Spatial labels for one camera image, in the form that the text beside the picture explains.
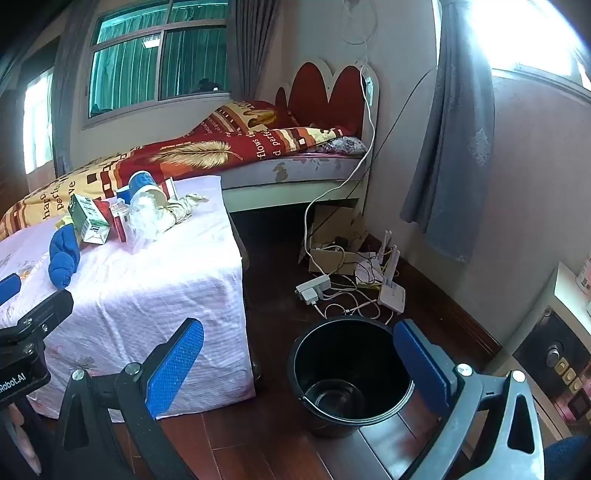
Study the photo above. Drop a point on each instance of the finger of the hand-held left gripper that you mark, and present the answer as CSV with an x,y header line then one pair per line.
x,y
46,310
8,288

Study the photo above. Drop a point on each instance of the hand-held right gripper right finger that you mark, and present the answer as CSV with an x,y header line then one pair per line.
x,y
422,369

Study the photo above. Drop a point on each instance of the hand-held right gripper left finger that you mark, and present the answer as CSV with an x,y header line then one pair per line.
x,y
178,360

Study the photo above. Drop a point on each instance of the blue cloth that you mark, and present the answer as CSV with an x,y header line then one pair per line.
x,y
62,258

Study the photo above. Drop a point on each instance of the yellow-green cloth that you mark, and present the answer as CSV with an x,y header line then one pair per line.
x,y
64,223

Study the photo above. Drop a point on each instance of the black plastic bucket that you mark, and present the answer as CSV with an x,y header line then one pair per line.
x,y
323,364

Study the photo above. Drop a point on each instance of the green drink carton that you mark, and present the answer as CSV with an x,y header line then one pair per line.
x,y
85,217

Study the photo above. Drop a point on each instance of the cream cloth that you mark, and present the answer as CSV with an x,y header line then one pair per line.
x,y
182,207

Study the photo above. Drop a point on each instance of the person's left hand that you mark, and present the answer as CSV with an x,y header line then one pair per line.
x,y
27,454

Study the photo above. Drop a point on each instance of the table with white cloth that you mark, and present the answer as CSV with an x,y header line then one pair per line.
x,y
138,295

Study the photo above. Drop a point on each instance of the white router with antennas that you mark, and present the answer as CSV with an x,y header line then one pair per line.
x,y
392,293

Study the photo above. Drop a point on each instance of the red and white carton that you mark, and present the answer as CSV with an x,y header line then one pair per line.
x,y
117,224

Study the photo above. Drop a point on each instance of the white paper sheets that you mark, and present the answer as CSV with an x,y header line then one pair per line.
x,y
367,270

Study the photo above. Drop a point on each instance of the black cabinet with knob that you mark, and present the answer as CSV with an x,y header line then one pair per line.
x,y
549,360

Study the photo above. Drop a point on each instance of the clear plastic bag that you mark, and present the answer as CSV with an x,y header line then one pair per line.
x,y
145,219

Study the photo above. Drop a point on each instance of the white power strip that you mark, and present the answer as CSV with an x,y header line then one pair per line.
x,y
313,288

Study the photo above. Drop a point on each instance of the brown wooden door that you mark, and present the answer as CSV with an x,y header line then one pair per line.
x,y
11,152

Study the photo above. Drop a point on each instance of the brown cardboard piece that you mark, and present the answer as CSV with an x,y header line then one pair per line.
x,y
330,258

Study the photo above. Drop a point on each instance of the blue paper cup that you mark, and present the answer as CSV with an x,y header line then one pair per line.
x,y
141,181

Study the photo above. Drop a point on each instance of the small bright window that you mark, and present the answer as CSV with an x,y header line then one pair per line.
x,y
39,124

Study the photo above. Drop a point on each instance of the white shelf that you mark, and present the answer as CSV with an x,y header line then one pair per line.
x,y
570,290

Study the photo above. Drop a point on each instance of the person's blue trousers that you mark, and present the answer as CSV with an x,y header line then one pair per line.
x,y
570,461

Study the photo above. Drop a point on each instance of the bed with red blanket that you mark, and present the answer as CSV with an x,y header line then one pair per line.
x,y
184,152

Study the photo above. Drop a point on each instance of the white bed with red headboard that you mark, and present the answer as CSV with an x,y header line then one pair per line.
x,y
323,173

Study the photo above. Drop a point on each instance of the grey patterned curtain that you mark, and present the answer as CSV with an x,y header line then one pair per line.
x,y
455,138

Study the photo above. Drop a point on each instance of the floral pillow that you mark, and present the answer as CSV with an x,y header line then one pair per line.
x,y
344,145

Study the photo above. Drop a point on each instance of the large window with green curtain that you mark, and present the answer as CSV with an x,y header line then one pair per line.
x,y
184,60

